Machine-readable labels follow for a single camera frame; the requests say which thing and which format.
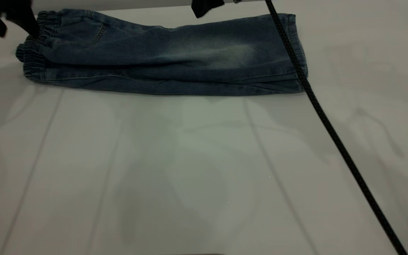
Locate blue denim shorts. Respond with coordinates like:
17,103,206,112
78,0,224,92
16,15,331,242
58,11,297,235
15,9,309,96

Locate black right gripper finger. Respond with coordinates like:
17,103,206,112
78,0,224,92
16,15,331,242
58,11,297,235
191,0,225,19

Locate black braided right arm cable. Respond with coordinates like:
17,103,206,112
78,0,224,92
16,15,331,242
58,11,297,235
265,0,408,255

